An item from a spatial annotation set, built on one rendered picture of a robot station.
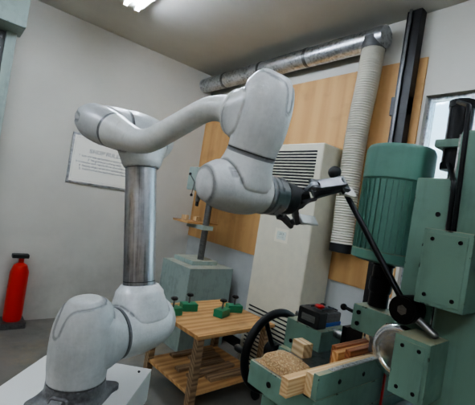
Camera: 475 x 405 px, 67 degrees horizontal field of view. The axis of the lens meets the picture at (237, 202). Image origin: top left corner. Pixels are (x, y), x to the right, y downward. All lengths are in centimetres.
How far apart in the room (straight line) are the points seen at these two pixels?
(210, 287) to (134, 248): 211
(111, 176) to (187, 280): 131
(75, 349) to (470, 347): 89
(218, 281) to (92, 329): 230
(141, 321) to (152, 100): 304
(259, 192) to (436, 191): 43
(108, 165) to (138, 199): 253
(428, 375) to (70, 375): 82
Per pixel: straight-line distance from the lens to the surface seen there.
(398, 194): 98
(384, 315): 104
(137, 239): 116
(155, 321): 118
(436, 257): 80
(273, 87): 70
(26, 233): 358
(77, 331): 105
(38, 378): 131
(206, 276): 316
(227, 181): 67
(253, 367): 100
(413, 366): 84
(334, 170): 99
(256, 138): 68
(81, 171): 361
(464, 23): 274
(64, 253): 368
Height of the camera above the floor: 128
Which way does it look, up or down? level
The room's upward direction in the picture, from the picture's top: 9 degrees clockwise
